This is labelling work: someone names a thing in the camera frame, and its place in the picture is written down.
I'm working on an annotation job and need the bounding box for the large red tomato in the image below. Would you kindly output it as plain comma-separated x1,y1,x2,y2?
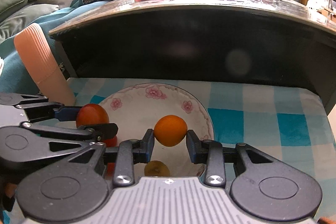
76,103,109,128

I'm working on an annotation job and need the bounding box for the orange tangerine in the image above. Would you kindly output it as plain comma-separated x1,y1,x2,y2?
154,115,188,147

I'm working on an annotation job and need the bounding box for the small red cherry tomato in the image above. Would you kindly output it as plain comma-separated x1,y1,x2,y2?
102,136,118,147

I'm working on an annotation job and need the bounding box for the teal blanket with houndstooth trim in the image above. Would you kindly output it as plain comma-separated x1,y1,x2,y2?
1,0,108,96

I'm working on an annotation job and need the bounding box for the white floral porcelain bowl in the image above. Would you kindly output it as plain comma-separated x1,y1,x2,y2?
100,83,214,177

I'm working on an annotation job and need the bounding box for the pink ribbed cylinder cup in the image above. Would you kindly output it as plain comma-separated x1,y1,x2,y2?
14,23,75,105

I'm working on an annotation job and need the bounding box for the blue white checkered tablecloth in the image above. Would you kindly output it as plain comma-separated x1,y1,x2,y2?
0,77,332,223

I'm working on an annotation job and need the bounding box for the dark coffee table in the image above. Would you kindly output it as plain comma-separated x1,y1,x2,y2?
50,0,335,112

